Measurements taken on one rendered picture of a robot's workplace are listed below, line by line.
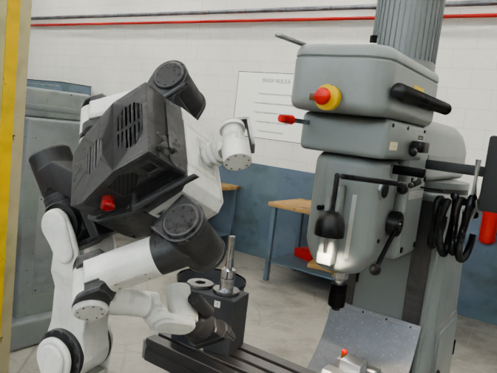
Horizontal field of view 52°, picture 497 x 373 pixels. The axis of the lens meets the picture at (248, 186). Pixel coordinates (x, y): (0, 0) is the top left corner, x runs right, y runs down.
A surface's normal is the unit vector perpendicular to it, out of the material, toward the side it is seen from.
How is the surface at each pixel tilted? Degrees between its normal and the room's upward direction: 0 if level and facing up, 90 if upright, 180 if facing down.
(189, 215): 51
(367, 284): 90
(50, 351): 90
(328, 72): 90
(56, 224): 90
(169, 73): 62
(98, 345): 81
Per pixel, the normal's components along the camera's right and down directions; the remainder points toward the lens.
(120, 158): -0.54, -0.41
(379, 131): -0.56, 0.04
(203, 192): 0.72, 0.24
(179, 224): -0.30, -0.58
